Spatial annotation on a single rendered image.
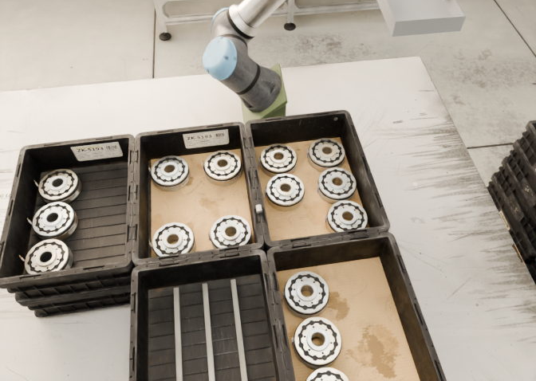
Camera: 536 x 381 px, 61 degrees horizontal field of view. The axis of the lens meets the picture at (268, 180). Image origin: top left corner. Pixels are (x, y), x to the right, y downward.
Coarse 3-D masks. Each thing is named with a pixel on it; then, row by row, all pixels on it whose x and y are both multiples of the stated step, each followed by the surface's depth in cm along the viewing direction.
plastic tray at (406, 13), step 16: (384, 0) 132; (400, 0) 138; (416, 0) 138; (432, 0) 138; (448, 0) 134; (384, 16) 133; (400, 16) 134; (416, 16) 134; (432, 16) 133; (448, 16) 133; (464, 16) 126; (400, 32) 128; (416, 32) 128; (432, 32) 129
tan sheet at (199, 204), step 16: (192, 160) 130; (192, 176) 127; (240, 176) 127; (160, 192) 123; (176, 192) 123; (192, 192) 123; (208, 192) 123; (224, 192) 123; (240, 192) 123; (160, 208) 120; (176, 208) 120; (192, 208) 120; (208, 208) 120; (224, 208) 120; (240, 208) 120; (160, 224) 117; (192, 224) 117; (208, 224) 117; (208, 240) 115
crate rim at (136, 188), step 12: (144, 132) 123; (156, 132) 123; (168, 132) 123; (180, 132) 123; (240, 132) 123; (252, 180) 113; (252, 192) 111; (252, 204) 109; (132, 228) 105; (132, 240) 103; (132, 252) 102; (192, 252) 102; (204, 252) 102; (216, 252) 102; (228, 252) 102; (144, 264) 100
